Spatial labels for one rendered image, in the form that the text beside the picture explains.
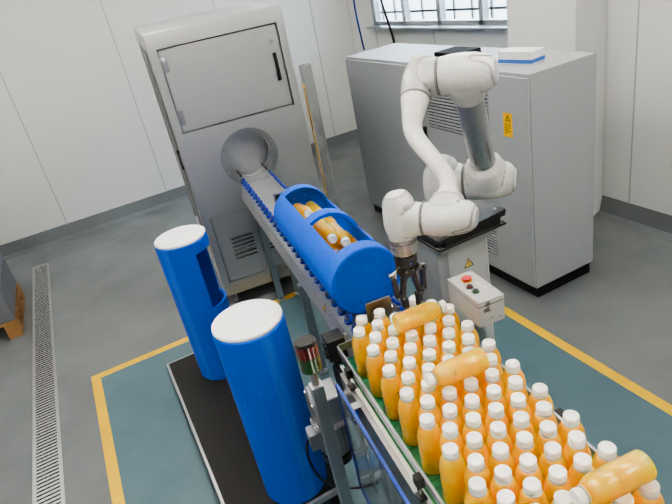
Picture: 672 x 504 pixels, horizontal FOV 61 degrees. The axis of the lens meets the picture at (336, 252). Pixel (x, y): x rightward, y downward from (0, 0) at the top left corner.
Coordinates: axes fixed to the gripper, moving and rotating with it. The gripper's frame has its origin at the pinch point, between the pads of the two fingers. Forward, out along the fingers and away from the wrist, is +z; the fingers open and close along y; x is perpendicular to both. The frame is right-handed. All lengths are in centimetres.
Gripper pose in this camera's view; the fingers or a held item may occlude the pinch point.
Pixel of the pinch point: (412, 304)
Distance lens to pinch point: 195.7
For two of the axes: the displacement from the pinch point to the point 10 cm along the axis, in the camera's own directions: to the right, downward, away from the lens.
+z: 1.9, 8.7, 4.5
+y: -9.2, 3.2, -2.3
